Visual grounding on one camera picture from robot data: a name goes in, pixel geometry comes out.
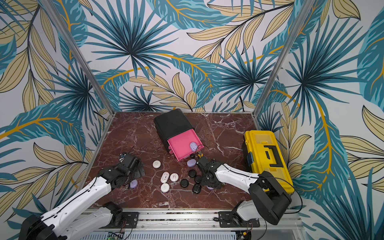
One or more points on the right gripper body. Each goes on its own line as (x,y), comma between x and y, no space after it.
(202,163)

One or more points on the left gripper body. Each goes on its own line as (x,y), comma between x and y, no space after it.
(134,175)

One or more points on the purple oval earphone case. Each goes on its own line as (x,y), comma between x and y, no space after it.
(194,146)
(133,184)

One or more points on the pink drawer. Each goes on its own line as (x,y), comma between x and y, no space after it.
(180,144)

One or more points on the black drawer cabinet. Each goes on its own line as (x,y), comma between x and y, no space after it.
(171,124)

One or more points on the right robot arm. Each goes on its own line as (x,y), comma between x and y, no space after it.
(269,200)

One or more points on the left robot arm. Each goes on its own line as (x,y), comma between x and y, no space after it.
(63,222)

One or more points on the black round earphone case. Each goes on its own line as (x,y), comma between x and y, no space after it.
(192,173)
(198,179)
(184,183)

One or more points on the black oval earphone case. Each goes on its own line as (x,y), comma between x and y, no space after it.
(197,188)

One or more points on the white round earphone case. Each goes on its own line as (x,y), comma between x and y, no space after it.
(157,164)
(165,187)
(174,177)

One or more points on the white oval earphone case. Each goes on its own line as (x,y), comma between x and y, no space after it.
(165,177)

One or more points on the yellow toolbox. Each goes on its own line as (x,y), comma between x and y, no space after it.
(263,153)

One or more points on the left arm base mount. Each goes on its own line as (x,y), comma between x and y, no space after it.
(125,220)

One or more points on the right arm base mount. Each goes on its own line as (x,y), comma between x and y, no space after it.
(228,219)

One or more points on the aluminium rail frame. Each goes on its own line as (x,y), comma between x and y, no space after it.
(197,221)

